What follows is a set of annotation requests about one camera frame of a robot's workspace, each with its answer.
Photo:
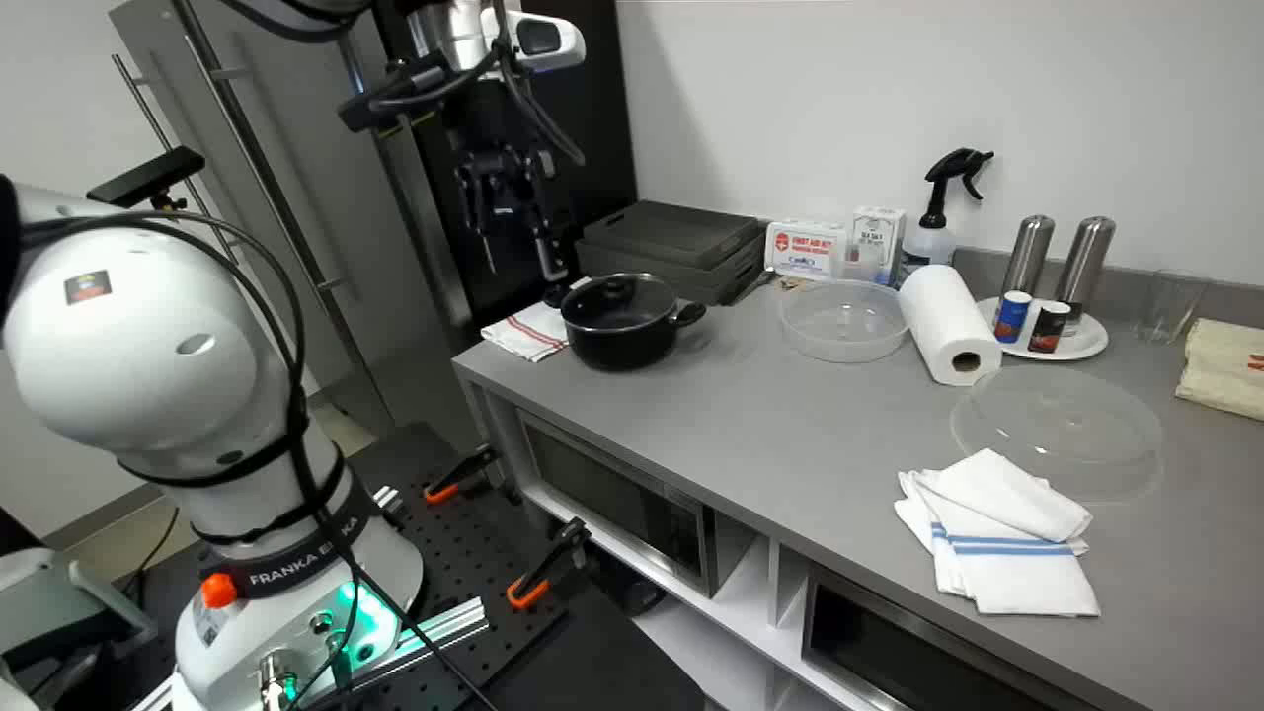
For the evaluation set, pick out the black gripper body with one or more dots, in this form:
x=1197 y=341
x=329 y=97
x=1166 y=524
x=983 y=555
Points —
x=499 y=179

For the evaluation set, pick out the glass pot lid black knob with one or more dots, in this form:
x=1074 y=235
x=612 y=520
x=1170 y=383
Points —
x=617 y=292

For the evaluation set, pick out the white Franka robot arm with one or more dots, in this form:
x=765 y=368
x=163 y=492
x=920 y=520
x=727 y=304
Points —
x=143 y=341

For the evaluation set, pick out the black cooking pot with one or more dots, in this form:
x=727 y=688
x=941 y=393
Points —
x=626 y=335

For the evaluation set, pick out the white red-striped cloth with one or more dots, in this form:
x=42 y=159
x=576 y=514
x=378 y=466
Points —
x=525 y=334

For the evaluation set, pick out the black backdrop panel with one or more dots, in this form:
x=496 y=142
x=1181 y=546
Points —
x=599 y=121

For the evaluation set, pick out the grey leaning panel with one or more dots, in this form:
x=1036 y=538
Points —
x=329 y=200

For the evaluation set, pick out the orange black clamp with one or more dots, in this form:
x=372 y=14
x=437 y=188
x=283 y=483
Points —
x=546 y=567
x=454 y=479

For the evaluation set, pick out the steel counter cabinet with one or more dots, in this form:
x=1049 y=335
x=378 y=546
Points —
x=617 y=497

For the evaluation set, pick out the white box red print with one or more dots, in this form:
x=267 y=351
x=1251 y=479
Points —
x=803 y=246

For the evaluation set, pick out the black perforated base board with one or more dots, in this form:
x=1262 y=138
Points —
x=454 y=555

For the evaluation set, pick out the small white carton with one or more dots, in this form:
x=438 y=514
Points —
x=870 y=243

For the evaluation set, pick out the white spray bottle black trigger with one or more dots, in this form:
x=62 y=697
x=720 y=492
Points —
x=933 y=238

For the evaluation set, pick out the white paper towel roll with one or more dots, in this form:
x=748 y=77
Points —
x=945 y=319

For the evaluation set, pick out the small blue can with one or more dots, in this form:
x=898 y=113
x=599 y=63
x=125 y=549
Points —
x=1011 y=317

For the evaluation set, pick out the steel cylinder shaker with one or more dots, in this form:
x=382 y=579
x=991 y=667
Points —
x=1028 y=255
x=1087 y=256

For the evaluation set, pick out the small dark can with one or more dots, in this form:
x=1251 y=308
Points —
x=1049 y=326

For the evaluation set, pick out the white blue-striped towel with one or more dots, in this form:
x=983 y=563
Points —
x=1002 y=534

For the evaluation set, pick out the white round plate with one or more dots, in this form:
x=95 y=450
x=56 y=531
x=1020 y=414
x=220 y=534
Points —
x=1083 y=344

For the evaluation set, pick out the clear glass cup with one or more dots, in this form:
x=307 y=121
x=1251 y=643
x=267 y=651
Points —
x=1166 y=314

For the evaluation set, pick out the pale yellow folded cloth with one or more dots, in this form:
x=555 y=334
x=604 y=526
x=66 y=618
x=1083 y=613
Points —
x=1226 y=368

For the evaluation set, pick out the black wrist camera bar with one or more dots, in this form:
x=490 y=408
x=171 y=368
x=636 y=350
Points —
x=396 y=100

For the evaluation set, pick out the black camera on stand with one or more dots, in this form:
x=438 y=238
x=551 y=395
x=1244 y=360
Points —
x=143 y=173

